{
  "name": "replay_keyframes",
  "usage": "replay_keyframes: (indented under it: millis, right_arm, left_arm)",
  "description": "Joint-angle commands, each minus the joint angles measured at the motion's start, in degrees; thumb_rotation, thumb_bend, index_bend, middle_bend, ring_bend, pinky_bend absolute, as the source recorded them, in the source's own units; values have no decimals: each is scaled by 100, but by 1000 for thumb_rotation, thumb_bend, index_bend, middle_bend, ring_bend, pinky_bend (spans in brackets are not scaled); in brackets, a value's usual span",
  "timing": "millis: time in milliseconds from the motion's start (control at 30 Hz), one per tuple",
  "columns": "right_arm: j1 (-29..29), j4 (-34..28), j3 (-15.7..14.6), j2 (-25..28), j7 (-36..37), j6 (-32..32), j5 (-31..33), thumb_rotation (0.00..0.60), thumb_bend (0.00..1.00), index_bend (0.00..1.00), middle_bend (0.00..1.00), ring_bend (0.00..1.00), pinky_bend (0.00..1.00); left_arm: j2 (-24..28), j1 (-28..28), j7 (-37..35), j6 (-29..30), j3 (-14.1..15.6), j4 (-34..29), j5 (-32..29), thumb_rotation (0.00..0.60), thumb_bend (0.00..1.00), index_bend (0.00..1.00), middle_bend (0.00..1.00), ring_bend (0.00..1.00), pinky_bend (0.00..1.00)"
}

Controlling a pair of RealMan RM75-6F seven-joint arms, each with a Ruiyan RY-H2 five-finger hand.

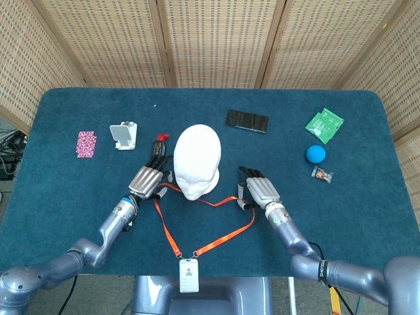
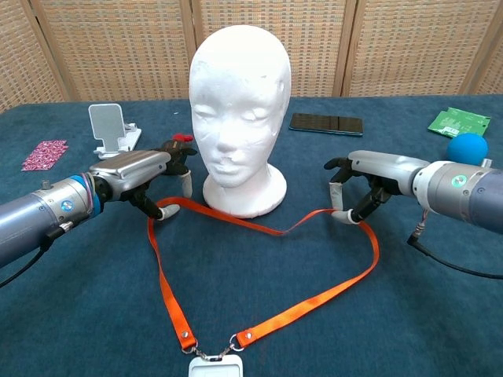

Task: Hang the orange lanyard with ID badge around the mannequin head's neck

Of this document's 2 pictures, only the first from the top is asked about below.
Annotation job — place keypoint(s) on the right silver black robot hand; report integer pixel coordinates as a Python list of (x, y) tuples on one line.
[(262, 190)]

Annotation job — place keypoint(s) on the yellow floor tape strip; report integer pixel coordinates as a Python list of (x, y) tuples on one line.
[(334, 302)]

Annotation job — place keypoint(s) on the black smartphone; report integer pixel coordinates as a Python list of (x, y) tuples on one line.
[(246, 120)]

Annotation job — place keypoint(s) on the white foam mannequin head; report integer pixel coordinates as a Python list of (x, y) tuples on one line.
[(197, 151)]

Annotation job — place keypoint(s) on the pink patterned card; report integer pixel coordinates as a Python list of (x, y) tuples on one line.
[(86, 144)]

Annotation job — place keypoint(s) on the white ID badge holder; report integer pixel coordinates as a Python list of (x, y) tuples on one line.
[(189, 279)]

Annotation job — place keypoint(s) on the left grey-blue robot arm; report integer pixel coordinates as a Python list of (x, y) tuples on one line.
[(108, 226)]

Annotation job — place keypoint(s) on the blue ball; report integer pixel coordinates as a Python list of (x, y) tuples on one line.
[(316, 153)]

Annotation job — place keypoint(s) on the white phone stand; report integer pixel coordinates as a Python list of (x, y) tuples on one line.
[(123, 136)]

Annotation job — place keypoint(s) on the small clear snack wrapper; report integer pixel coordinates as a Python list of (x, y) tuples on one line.
[(322, 174)]

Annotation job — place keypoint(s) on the dark blue felt table cloth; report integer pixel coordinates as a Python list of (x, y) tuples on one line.
[(82, 197)]

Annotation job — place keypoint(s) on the grey-blue robot torso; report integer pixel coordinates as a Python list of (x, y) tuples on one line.
[(154, 295)]

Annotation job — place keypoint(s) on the woven bamboo folding screen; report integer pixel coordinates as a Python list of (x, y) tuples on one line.
[(216, 39)]

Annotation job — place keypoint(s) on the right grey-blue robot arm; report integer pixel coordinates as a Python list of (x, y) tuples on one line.
[(295, 239)]

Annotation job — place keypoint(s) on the black bottle with red cap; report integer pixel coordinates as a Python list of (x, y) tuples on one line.
[(159, 146)]

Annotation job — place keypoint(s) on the green foil packet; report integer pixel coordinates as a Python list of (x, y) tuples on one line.
[(323, 124)]

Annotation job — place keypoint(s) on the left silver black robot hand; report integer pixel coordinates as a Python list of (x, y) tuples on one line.
[(144, 182)]

